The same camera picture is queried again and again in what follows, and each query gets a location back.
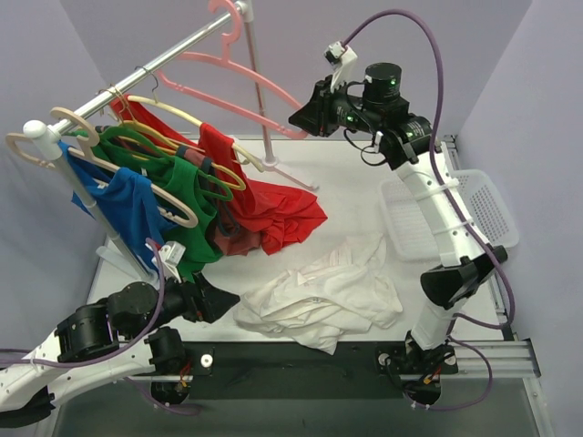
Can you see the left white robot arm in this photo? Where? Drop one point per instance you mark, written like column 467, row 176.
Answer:
column 124, row 334

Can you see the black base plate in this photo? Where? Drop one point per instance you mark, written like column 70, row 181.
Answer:
column 250, row 371

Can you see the yellow hanger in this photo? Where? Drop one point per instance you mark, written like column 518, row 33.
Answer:
column 142, row 141

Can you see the white plastic basket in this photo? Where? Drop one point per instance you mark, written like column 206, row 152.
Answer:
column 410, row 233

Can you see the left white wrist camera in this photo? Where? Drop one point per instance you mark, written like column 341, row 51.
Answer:
column 170, row 254

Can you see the cream hanger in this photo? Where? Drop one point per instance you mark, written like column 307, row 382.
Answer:
column 243, row 156

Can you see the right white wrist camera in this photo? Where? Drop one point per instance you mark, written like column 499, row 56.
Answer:
column 342, row 60

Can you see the maroon tank top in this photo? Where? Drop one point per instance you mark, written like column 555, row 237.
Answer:
column 230, row 236

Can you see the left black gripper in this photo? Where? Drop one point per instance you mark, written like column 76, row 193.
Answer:
column 200, row 299

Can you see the green tank top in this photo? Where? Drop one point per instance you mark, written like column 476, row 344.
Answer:
column 188, row 188

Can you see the white tank top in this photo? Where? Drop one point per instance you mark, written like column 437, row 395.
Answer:
column 346, row 291

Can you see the blue tank top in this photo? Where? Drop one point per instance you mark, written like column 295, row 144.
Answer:
column 127, row 201

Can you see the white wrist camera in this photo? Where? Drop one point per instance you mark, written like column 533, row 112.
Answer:
column 342, row 60
column 170, row 254

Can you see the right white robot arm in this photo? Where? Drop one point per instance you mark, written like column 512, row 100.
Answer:
column 405, row 141

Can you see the beige hanger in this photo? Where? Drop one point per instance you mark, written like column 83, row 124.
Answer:
column 114, row 173

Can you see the aluminium rail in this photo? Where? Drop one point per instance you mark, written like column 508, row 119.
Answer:
column 510, row 359

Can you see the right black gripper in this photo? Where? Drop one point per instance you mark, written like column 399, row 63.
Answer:
column 324, row 111

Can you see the red tank top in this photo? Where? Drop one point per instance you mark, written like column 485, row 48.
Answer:
column 283, row 215

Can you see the green hanger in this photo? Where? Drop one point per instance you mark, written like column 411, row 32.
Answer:
column 132, row 137

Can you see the silver clothes rack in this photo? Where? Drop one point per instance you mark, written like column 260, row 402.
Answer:
column 205, row 40

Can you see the pink plastic hanger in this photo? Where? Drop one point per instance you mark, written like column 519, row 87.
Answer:
column 237, row 77

